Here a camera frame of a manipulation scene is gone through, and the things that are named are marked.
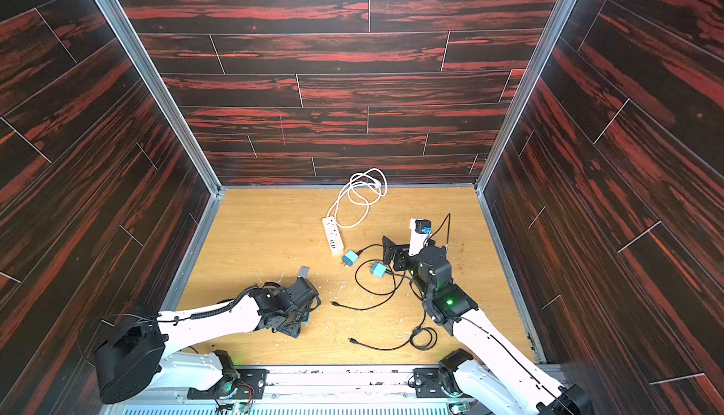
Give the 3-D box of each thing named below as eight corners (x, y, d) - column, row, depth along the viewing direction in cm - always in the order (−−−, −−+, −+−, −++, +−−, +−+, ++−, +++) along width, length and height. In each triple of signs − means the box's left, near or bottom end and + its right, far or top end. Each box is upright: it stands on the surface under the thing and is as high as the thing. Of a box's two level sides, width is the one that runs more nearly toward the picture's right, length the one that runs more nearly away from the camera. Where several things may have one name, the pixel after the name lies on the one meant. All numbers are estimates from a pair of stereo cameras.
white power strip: (331, 258, 100) (330, 253, 98) (322, 222, 110) (321, 217, 108) (345, 254, 101) (344, 250, 99) (335, 219, 111) (334, 215, 109)
